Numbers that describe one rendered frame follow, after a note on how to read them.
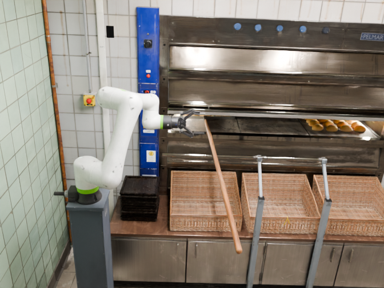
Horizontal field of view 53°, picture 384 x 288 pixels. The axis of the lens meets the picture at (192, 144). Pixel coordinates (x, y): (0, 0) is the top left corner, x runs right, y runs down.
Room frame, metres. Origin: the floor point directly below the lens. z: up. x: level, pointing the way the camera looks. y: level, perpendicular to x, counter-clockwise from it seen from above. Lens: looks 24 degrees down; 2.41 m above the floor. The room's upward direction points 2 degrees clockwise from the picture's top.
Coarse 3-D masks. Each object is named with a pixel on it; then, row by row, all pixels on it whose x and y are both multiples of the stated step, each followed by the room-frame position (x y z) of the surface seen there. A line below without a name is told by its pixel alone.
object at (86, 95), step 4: (84, 92) 2.85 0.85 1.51; (88, 92) 2.85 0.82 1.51; (92, 92) 2.86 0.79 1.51; (96, 92) 2.86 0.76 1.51; (84, 96) 2.80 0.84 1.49; (88, 96) 2.80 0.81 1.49; (92, 96) 2.80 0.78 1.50; (84, 100) 2.80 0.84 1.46; (92, 100) 2.80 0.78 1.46; (96, 100) 2.82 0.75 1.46; (84, 104) 2.80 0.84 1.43; (88, 104) 2.80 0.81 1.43; (92, 104) 2.80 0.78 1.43; (96, 104) 2.81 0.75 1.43
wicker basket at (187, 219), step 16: (176, 176) 2.84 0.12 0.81; (192, 176) 2.84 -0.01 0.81; (224, 176) 2.86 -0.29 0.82; (176, 192) 2.80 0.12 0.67; (192, 192) 2.81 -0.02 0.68; (208, 192) 2.81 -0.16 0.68; (176, 208) 2.68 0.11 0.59; (192, 208) 2.69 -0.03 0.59; (208, 208) 2.70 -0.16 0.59; (224, 208) 2.72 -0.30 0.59; (240, 208) 2.48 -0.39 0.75; (176, 224) 2.47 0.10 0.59; (192, 224) 2.47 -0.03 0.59; (208, 224) 2.40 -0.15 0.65; (224, 224) 2.49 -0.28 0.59; (240, 224) 2.41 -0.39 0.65
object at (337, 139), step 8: (168, 136) 2.89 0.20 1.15; (176, 136) 2.89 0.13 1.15; (184, 136) 2.89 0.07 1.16; (200, 136) 2.89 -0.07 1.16; (216, 136) 2.90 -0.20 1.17; (224, 136) 2.90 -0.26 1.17; (232, 136) 2.90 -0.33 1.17; (240, 136) 2.90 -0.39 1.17; (248, 136) 2.90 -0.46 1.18; (256, 136) 2.91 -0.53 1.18; (264, 136) 2.91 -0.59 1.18; (272, 136) 2.92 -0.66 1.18; (280, 136) 2.92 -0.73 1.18; (288, 136) 2.93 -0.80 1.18; (296, 136) 2.94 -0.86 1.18; (304, 136) 2.95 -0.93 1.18; (312, 136) 2.95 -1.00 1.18; (320, 136) 2.96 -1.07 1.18; (328, 136) 2.97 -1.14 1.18; (336, 136) 2.98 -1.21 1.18; (376, 144) 2.93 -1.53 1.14
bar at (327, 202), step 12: (168, 156) 2.52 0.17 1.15; (180, 156) 2.52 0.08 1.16; (192, 156) 2.52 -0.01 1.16; (204, 156) 2.52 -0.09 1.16; (228, 156) 2.53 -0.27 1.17; (240, 156) 2.53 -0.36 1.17; (252, 156) 2.54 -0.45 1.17; (264, 156) 2.54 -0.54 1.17; (276, 156) 2.55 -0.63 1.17; (324, 168) 2.51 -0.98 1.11; (324, 180) 2.45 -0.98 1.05; (324, 204) 2.34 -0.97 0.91; (324, 216) 2.31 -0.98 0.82; (324, 228) 2.32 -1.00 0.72; (252, 252) 2.30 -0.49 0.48; (252, 264) 2.30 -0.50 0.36; (312, 264) 2.32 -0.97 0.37; (252, 276) 2.30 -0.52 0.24; (312, 276) 2.31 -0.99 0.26
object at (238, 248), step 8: (208, 128) 2.96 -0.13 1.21; (208, 136) 2.81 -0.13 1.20; (216, 160) 2.38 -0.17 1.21; (216, 168) 2.28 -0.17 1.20; (224, 184) 2.07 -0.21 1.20; (224, 192) 1.97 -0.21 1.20; (224, 200) 1.89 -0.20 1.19; (232, 216) 1.73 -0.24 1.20; (232, 224) 1.66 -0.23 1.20; (232, 232) 1.60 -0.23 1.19; (240, 248) 1.47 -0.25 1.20
